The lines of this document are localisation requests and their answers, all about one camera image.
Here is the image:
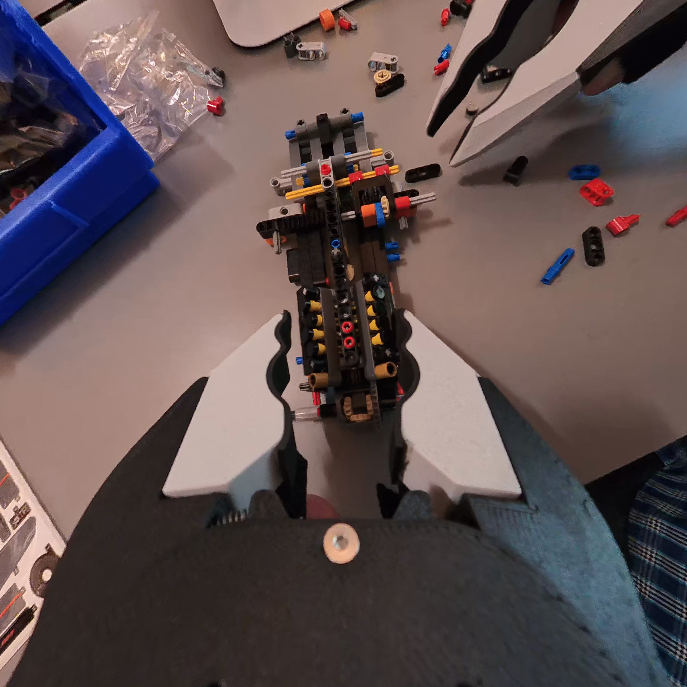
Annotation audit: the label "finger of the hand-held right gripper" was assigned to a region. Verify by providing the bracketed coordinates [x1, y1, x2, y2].
[450, 0, 645, 166]
[427, 0, 559, 137]

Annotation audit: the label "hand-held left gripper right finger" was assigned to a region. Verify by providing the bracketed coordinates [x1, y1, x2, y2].
[393, 310, 523, 503]

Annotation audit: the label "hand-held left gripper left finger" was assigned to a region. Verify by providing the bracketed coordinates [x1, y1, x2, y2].
[161, 311, 308, 502]

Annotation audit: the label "multicolour lego technic chassis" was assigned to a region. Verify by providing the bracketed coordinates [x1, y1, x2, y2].
[257, 112, 437, 428]

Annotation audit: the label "red lego connector block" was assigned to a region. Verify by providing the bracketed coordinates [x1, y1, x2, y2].
[580, 179, 614, 207]

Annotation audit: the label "black three-hole lego beam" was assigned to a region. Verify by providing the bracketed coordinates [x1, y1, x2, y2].
[582, 226, 606, 266]

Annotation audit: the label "long blue lego pin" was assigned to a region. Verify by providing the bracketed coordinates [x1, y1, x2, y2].
[540, 248, 575, 285]

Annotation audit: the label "lego sticker sheet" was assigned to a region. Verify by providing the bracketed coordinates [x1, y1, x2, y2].
[0, 439, 66, 669]

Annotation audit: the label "plastic bags of lego parts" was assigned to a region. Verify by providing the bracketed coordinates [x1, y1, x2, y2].
[0, 54, 106, 218]

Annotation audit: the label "grey flat stand base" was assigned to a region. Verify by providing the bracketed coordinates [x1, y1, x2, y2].
[212, 0, 366, 49]

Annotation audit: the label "person's plaid clothing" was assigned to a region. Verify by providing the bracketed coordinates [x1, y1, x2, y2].
[625, 437, 687, 687]

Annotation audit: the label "blue plastic bin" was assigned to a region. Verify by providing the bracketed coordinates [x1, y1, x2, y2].
[0, 0, 161, 327]

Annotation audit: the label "clear empty plastic bag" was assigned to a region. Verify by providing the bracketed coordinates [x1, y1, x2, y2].
[79, 11, 226, 162]

